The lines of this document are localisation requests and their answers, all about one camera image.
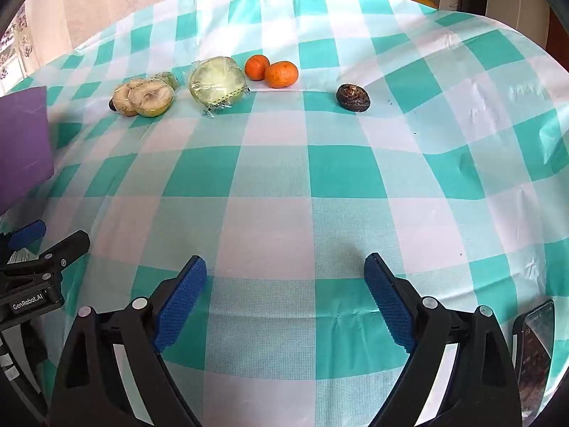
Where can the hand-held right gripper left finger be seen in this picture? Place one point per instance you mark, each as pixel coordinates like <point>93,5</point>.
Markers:
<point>182,302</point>

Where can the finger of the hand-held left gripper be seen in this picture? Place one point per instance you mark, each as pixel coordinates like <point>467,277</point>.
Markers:
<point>66,249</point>
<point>27,234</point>

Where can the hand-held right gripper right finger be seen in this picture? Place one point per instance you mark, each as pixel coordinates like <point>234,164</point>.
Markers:
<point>391,307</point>

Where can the purple cardboard box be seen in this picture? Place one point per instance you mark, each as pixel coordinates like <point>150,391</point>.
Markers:
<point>22,142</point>

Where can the pale fruit half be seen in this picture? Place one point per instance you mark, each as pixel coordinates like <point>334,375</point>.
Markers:
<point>121,98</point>

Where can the pear half brown core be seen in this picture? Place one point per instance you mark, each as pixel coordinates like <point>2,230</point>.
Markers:
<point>152,98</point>

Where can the dark brown round fruit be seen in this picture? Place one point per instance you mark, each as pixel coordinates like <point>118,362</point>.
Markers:
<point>353,97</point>

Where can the green apple half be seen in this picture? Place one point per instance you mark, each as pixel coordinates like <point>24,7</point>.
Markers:
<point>218,80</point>

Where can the orange tangerine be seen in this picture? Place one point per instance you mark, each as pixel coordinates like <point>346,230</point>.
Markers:
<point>257,67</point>
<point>281,74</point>

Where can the teal white checkered tablecloth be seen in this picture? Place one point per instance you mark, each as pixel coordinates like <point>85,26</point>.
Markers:
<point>275,187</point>

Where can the black smartphone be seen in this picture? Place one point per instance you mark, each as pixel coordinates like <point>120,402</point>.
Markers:
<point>535,356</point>

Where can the white lace curtain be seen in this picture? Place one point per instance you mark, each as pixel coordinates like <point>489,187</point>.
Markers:
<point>17,40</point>

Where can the small wrapped green fruit piece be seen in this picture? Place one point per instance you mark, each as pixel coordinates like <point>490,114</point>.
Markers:
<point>166,79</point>

